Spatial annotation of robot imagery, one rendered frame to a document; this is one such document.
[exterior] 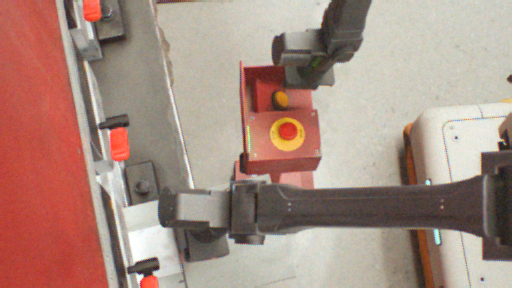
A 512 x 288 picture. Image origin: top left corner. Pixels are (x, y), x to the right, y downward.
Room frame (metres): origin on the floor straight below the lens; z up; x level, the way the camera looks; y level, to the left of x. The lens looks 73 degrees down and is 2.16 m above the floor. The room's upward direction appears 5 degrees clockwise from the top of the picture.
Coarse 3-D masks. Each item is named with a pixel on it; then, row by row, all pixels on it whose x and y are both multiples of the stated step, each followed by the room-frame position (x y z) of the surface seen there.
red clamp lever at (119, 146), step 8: (112, 120) 0.29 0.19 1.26; (120, 120) 0.29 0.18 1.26; (128, 120) 0.29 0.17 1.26; (104, 128) 0.28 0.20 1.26; (112, 128) 0.28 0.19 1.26; (120, 128) 0.27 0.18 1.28; (112, 136) 0.26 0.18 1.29; (120, 136) 0.26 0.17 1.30; (112, 144) 0.24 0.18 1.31; (120, 144) 0.24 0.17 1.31; (128, 144) 0.25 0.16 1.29; (112, 152) 0.23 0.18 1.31; (120, 152) 0.23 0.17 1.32; (128, 152) 0.23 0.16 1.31; (120, 160) 0.22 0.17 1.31
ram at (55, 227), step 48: (0, 0) 0.25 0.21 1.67; (48, 0) 0.36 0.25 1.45; (0, 48) 0.20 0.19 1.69; (48, 48) 0.28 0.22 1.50; (0, 96) 0.15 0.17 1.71; (48, 96) 0.21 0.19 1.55; (0, 144) 0.11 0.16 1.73; (48, 144) 0.16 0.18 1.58; (0, 192) 0.08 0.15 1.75; (48, 192) 0.11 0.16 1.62; (96, 192) 0.17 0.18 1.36; (0, 240) 0.05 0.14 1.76; (48, 240) 0.07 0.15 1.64; (96, 240) 0.10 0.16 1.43
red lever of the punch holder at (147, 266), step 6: (150, 258) 0.11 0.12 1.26; (156, 258) 0.11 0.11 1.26; (138, 264) 0.10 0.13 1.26; (144, 264) 0.10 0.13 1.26; (150, 264) 0.10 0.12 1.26; (156, 264) 0.10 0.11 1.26; (132, 270) 0.09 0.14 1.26; (138, 270) 0.09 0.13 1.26; (144, 270) 0.09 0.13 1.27; (150, 270) 0.09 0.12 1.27; (156, 270) 0.09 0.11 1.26; (144, 276) 0.08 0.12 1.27; (150, 276) 0.08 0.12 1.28; (156, 276) 0.08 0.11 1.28; (144, 282) 0.07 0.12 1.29; (150, 282) 0.07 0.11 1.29; (156, 282) 0.08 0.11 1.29
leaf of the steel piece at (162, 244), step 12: (144, 228) 0.19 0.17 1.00; (156, 228) 0.19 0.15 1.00; (168, 228) 0.19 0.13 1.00; (132, 240) 0.16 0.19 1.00; (144, 240) 0.17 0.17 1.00; (156, 240) 0.17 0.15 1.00; (168, 240) 0.17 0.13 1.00; (132, 252) 0.14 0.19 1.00; (144, 252) 0.15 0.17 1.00; (156, 252) 0.15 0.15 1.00; (168, 252) 0.15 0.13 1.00; (168, 264) 0.13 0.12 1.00; (180, 264) 0.13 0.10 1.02
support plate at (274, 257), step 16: (128, 208) 0.22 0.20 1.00; (144, 208) 0.22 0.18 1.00; (128, 224) 0.19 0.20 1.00; (144, 224) 0.19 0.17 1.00; (272, 240) 0.18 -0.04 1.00; (240, 256) 0.15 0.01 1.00; (256, 256) 0.16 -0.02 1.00; (272, 256) 0.16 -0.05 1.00; (288, 256) 0.16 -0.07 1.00; (192, 272) 0.12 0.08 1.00; (208, 272) 0.12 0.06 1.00; (224, 272) 0.13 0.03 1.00; (240, 272) 0.13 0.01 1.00; (256, 272) 0.13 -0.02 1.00; (272, 272) 0.13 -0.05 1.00; (288, 272) 0.13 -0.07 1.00
